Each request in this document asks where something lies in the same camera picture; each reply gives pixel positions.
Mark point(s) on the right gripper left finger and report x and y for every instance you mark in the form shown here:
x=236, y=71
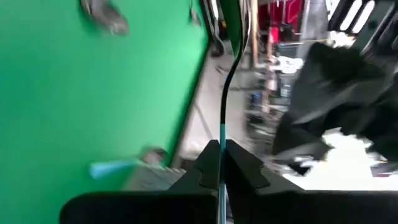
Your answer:
x=155, y=208

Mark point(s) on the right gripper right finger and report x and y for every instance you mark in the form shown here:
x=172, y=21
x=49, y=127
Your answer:
x=295, y=208

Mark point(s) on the grey plastic cutlery basket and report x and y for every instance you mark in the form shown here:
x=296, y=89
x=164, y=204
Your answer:
x=155, y=179

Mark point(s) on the green table mat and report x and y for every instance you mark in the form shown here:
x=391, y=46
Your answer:
x=62, y=93

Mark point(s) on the red background equipment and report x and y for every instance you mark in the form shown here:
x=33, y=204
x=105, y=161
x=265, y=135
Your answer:
x=280, y=15

